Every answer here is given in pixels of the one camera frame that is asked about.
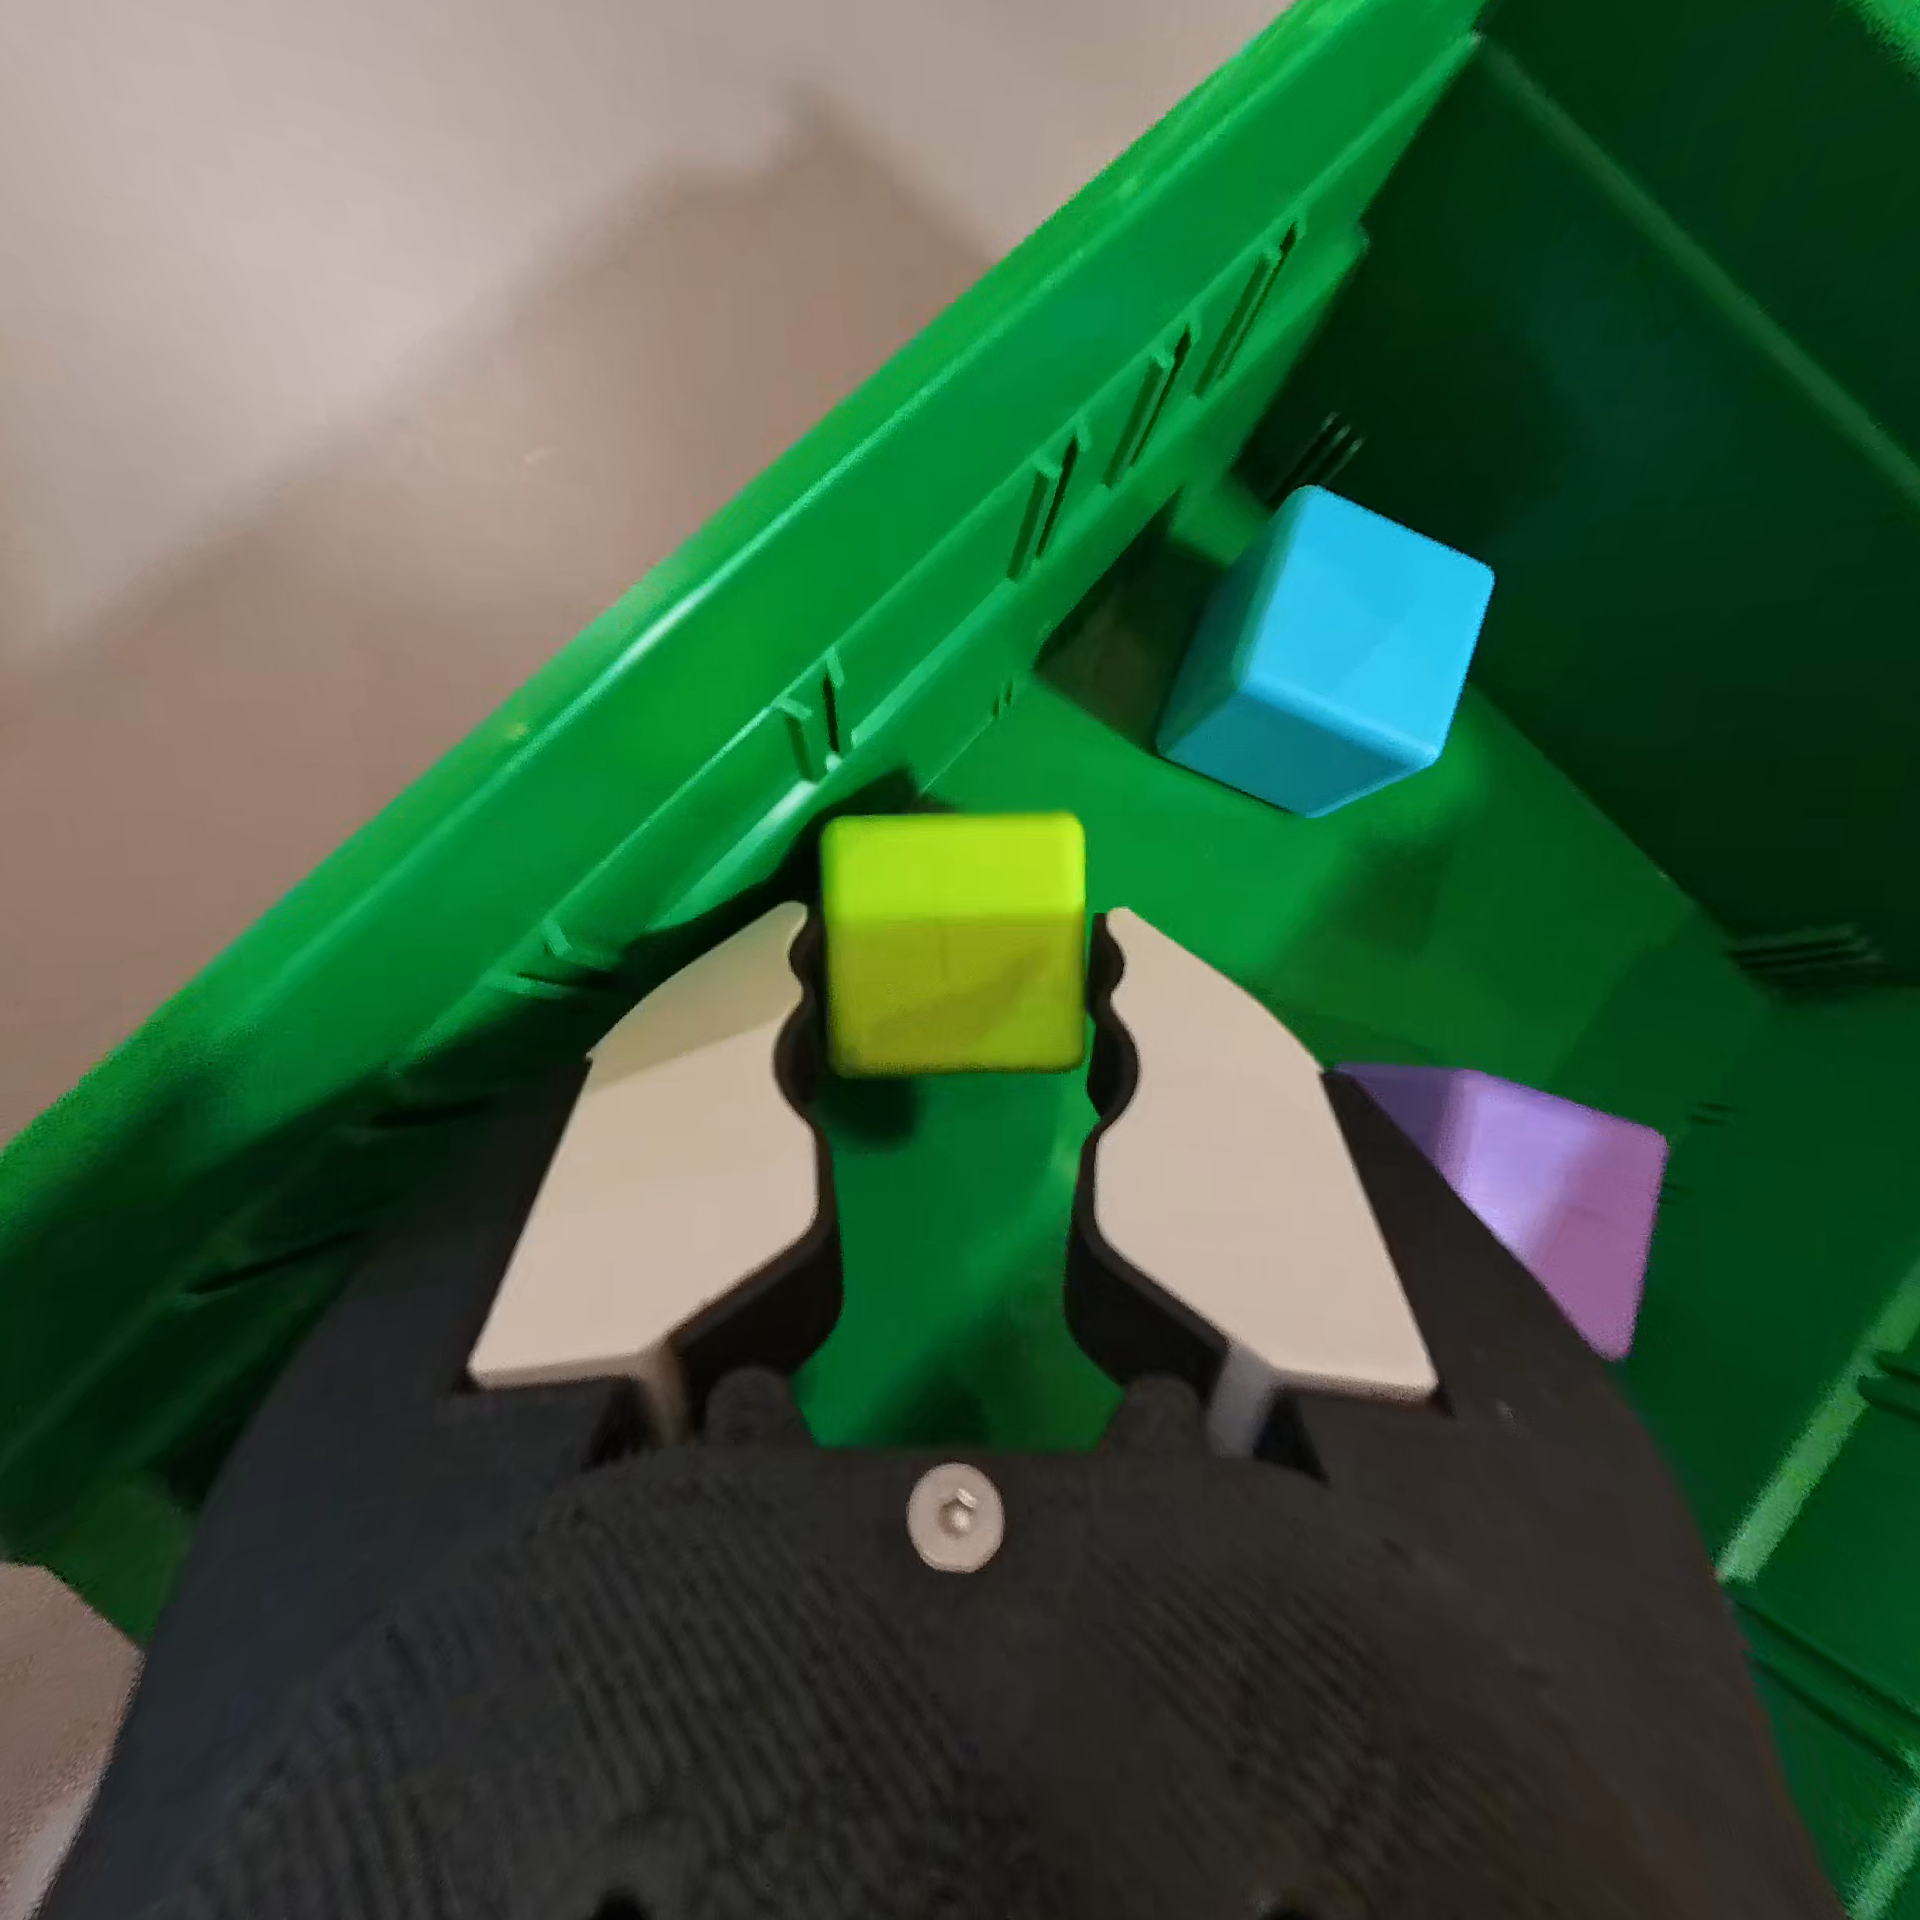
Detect purple cube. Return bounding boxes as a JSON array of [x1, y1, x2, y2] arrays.
[[1334, 1060, 1672, 1364]]

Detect green plastic bin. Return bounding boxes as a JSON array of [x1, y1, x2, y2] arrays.
[[0, 0, 1920, 1920]]

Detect light blue cube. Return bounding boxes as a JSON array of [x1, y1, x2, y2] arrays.
[[1154, 482, 1494, 820]]

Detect lime green cube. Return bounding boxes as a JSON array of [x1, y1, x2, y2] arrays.
[[815, 812, 1090, 1078]]

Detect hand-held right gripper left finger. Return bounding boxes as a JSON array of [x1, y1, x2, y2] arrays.
[[466, 905, 840, 1428]]

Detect grey desk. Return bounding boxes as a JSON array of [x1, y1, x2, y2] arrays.
[[0, 0, 1306, 1920]]

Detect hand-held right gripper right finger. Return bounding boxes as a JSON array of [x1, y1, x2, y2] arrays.
[[1068, 907, 1444, 1454]]

